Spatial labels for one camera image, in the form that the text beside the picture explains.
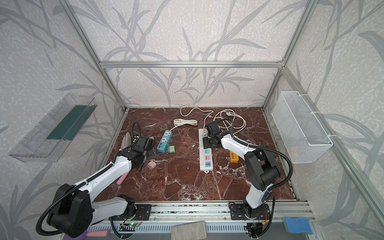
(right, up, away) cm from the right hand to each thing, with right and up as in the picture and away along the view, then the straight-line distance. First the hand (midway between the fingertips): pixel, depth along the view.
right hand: (208, 138), depth 94 cm
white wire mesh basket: (+37, +5, -33) cm, 50 cm away
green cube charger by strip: (-24, -7, +1) cm, 25 cm away
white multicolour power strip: (-2, -12, -5) cm, 13 cm away
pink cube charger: (-34, -15, -6) cm, 38 cm away
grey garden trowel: (-55, -2, +5) cm, 55 cm away
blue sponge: (+40, -37, -26) cm, 61 cm away
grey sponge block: (-9, -38, -28) cm, 48 cm away
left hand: (-35, -5, -7) cm, 36 cm away
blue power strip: (-29, -3, +2) cm, 29 cm away
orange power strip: (+15, -12, -4) cm, 20 cm away
